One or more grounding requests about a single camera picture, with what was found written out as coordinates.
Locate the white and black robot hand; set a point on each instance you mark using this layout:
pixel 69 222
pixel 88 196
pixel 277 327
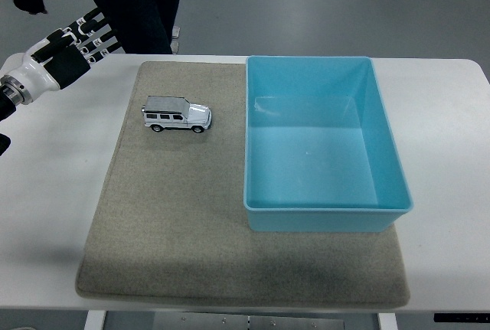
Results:
pixel 38 71

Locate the white toy car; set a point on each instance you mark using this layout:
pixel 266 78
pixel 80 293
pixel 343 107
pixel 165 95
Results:
pixel 174 113

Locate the blue plastic box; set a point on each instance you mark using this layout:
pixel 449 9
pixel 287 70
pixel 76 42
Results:
pixel 314 161

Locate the person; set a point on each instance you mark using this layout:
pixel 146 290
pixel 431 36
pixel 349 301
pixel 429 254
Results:
pixel 134 0

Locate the beige fabric mat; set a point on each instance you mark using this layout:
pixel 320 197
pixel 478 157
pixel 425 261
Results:
pixel 172 211

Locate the white table leg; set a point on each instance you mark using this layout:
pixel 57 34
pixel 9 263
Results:
pixel 387 322
pixel 93 321

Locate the grey metal plate with screws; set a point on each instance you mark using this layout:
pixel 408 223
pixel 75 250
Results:
pixel 249 322

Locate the black table control panel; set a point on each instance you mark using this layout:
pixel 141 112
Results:
pixel 461 317

